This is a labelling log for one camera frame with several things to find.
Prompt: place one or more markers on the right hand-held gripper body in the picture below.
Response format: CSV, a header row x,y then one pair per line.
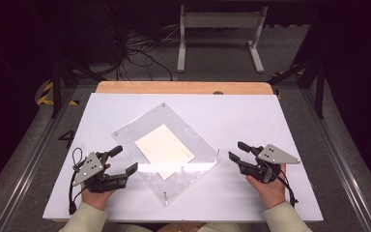
x,y
275,156

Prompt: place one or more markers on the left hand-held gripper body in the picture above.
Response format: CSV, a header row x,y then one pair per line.
x,y
90,169

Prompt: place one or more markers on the clear acrylic frame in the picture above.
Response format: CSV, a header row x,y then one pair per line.
x,y
135,129

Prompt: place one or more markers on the person's left hand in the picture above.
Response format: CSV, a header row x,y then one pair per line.
x,y
96,200

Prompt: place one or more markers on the person's right hand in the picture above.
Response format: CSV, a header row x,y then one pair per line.
x,y
270,193

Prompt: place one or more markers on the white table board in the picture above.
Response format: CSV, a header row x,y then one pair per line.
x,y
225,119

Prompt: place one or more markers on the cream paper card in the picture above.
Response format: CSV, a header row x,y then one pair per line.
x,y
164,150

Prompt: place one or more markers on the black metal stand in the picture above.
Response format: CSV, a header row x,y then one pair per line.
x,y
57,87
319,87

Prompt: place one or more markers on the wooden table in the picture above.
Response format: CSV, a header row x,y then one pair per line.
x,y
183,87

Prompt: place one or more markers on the yellow black floor tape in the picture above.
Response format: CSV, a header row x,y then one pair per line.
x,y
46,93

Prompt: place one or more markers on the white metal stand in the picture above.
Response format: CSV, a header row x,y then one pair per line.
x,y
220,20

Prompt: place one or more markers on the aluminium rail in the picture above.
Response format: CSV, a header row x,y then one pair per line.
x,y
341,161
35,161

